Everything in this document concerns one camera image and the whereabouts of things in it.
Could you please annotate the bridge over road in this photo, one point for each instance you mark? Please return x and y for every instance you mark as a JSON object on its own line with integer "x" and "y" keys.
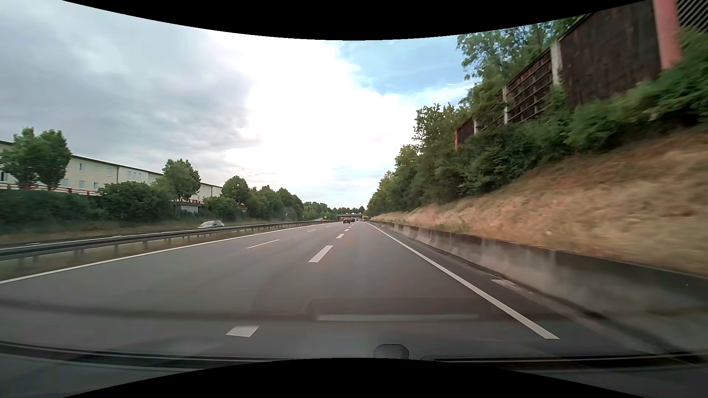
{"x": 349, "y": 216}

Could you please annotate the grey asphalt road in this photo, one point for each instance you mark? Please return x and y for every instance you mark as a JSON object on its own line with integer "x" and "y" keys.
{"x": 359, "y": 265}

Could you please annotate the road markings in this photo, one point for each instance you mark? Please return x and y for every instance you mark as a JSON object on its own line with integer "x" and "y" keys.
{"x": 442, "y": 268}

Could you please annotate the silver car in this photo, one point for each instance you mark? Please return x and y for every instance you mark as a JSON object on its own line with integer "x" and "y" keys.
{"x": 211, "y": 224}

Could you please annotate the row of bushes and trees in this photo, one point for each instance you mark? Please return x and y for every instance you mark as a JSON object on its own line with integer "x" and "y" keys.
{"x": 498, "y": 155}

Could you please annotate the car's own bonnet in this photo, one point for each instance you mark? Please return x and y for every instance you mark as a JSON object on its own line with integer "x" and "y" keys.
{"x": 354, "y": 354}

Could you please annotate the row of trees and hedges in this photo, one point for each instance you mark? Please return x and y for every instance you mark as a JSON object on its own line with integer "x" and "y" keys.
{"x": 133, "y": 202}

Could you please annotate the dry grass bank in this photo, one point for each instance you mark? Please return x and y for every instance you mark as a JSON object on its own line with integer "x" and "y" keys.
{"x": 608, "y": 204}

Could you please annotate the long pale building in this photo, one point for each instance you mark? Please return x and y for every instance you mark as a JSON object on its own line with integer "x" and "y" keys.
{"x": 99, "y": 174}

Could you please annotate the opposite carriageway road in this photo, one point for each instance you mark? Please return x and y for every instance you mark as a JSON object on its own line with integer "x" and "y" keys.
{"x": 66, "y": 240}

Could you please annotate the brown noise barrier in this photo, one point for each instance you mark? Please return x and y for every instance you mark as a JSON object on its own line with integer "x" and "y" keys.
{"x": 608, "y": 55}

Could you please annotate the red railing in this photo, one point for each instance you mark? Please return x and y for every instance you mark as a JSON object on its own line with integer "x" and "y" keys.
{"x": 50, "y": 189}

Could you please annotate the concrete barrier wall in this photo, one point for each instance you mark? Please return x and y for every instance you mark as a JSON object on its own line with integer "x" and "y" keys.
{"x": 531, "y": 265}

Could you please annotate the metal guard rail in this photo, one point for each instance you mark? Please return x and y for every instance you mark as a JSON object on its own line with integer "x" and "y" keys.
{"x": 138, "y": 237}

